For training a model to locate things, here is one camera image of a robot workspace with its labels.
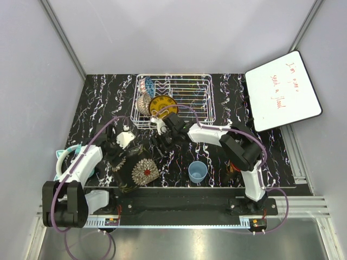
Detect beige red patterned bowl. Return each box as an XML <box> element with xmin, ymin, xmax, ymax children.
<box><xmin>136</xmin><ymin>93</ymin><xmax>152</xmax><ymax>116</ymax></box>

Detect teal cat ear headphones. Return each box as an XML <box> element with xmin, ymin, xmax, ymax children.
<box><xmin>54</xmin><ymin>144</ymin><xmax>81</xmax><ymax>181</ymax></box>

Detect red black lacquer bowl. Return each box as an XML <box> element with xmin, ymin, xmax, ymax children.
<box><xmin>227</xmin><ymin>160</ymin><xmax>240</xmax><ymax>174</ymax></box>

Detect black floral square plate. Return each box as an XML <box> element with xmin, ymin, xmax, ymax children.
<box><xmin>110</xmin><ymin>145</ymin><xmax>160</xmax><ymax>193</ymax></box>

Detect white wire dish rack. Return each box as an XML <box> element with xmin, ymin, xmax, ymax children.
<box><xmin>131</xmin><ymin>74</ymin><xmax>216</xmax><ymax>129</ymax></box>

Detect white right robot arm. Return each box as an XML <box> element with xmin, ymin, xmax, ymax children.
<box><xmin>150</xmin><ymin>113</ymin><xmax>268</xmax><ymax>215</ymax></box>

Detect yellow patterned plate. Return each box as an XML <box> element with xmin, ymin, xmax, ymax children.
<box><xmin>149</xmin><ymin>95</ymin><xmax>178</xmax><ymax>118</ymax></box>

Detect light blue plastic cup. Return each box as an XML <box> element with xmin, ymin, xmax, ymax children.
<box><xmin>188</xmin><ymin>161</ymin><xmax>208</xmax><ymax>184</ymax></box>

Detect blue red patterned bowl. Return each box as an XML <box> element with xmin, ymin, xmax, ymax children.
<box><xmin>138</xmin><ymin>76</ymin><xmax>155</xmax><ymax>98</ymax></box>

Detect aluminium rail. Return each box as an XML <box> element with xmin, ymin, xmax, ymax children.
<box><xmin>36</xmin><ymin>194</ymin><xmax>331</xmax><ymax>227</ymax></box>

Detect white whiteboard with red writing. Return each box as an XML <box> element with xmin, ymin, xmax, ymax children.
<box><xmin>245</xmin><ymin>50</ymin><xmax>323</xmax><ymax>132</ymax></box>

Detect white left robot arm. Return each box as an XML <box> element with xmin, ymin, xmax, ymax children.
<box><xmin>42</xmin><ymin>125</ymin><xmax>135</xmax><ymax>233</ymax></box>

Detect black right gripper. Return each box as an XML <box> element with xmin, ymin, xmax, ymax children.
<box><xmin>150</xmin><ymin>129</ymin><xmax>179</xmax><ymax>161</ymax></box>

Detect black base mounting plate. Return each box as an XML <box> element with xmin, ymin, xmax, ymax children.
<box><xmin>95</xmin><ymin>187</ymin><xmax>278</xmax><ymax>228</ymax></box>

